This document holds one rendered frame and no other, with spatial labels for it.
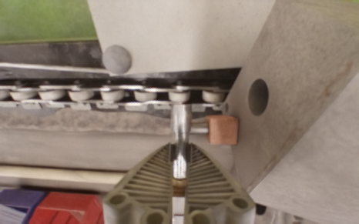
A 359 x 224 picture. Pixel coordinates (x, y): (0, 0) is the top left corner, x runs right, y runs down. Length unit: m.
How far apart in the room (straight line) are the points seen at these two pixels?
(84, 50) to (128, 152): 0.27
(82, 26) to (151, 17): 1.02
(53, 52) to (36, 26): 1.11
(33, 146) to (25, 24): 1.06
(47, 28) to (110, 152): 1.11
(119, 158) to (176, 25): 0.37
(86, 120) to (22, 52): 0.17
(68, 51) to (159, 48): 0.16
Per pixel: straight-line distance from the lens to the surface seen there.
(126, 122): 0.35
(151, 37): 0.21
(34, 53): 0.35
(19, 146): 0.62
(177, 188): 0.19
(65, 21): 1.28
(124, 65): 0.21
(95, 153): 0.46
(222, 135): 0.17
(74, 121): 0.42
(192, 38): 0.21
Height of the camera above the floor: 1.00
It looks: 59 degrees down
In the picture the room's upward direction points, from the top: 177 degrees counter-clockwise
